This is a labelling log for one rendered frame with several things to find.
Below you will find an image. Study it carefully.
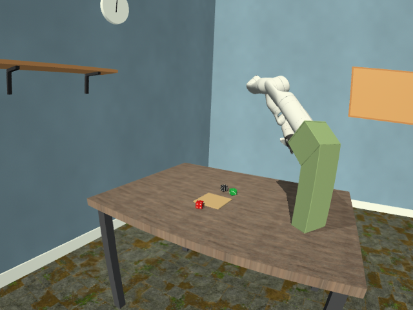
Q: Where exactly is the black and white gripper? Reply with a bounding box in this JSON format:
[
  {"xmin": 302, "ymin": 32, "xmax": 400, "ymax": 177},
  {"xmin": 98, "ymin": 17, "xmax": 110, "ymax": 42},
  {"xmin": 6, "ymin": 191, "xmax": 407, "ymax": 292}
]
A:
[{"xmin": 285, "ymin": 134, "xmax": 293, "ymax": 154}]

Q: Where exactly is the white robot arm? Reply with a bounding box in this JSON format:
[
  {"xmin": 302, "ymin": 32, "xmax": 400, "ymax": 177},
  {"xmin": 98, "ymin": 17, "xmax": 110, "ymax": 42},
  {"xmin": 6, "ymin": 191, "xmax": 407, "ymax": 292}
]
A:
[{"xmin": 247, "ymin": 76, "xmax": 312, "ymax": 146}]

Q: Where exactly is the tan flat mat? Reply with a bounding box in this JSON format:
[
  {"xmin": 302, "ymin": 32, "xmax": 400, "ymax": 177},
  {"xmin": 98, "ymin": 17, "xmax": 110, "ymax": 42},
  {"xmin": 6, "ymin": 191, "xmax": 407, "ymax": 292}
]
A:
[{"xmin": 193, "ymin": 193, "xmax": 232, "ymax": 209}]

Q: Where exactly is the red die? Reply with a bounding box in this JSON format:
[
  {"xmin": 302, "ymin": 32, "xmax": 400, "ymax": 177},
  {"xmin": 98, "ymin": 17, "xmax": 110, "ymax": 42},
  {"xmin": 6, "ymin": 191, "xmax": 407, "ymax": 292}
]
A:
[{"xmin": 196, "ymin": 200, "xmax": 204, "ymax": 209}]

